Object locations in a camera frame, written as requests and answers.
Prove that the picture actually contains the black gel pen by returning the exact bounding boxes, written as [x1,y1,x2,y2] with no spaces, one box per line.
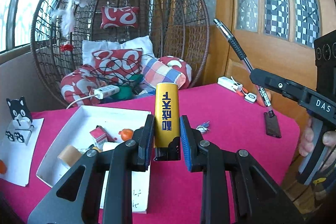
[213,18,274,118]

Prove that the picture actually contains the wooden glass door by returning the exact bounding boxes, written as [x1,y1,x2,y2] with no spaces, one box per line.
[170,0,336,135]

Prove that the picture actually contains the small orange fruit toy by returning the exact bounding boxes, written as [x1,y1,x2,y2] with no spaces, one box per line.
[0,160,7,174]

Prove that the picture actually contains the red white patterned cushion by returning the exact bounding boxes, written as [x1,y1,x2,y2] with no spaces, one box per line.
[60,49,193,107]

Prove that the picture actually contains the white dreamcatcher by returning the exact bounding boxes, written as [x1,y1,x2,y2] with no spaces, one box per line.
[51,0,92,38]

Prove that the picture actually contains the red white card box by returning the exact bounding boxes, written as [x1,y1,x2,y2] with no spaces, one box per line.
[89,126,115,150]

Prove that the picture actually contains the white round tag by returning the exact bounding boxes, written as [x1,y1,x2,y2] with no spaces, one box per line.
[244,93,257,103]

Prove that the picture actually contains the orange tangerine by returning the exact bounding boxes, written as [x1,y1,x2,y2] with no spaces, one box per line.
[118,128,134,141]

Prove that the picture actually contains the white shallow cardboard box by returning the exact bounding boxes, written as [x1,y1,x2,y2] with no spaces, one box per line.
[35,105,153,214]

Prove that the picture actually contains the wicker hanging egg chair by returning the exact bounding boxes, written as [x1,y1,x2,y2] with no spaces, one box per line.
[31,0,210,106]

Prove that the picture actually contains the brown tape roll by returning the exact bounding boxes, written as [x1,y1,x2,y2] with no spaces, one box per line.
[57,145,82,169]

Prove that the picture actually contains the dark brown flat wallet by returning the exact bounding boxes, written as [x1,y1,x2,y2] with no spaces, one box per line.
[264,112,281,138]

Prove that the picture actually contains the plaid pillow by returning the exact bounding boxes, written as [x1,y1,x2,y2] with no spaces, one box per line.
[142,58,186,88]

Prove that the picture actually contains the person's right hand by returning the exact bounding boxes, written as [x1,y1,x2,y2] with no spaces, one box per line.
[298,116,336,172]

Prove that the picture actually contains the black white cat phone stand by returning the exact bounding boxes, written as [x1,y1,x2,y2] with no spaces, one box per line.
[5,97,35,145]

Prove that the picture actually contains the white power strip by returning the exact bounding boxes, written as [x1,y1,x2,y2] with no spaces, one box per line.
[93,85,120,100]

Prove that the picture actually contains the magenta felt table cloth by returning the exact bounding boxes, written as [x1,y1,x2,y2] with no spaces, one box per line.
[1,84,300,223]

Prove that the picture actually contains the small red white hanging pillow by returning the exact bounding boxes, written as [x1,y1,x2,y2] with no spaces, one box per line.
[100,6,139,29]

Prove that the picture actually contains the white red item table edge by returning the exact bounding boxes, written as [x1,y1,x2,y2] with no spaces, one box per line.
[217,76,249,97]

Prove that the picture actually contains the yellow black lighter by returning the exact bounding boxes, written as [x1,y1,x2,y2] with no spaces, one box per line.
[154,83,181,161]

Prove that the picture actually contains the green cloth item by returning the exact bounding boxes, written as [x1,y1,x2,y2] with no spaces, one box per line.
[110,74,143,101]

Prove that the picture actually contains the white paper sheet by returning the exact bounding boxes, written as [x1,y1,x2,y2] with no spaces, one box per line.
[1,118,44,187]

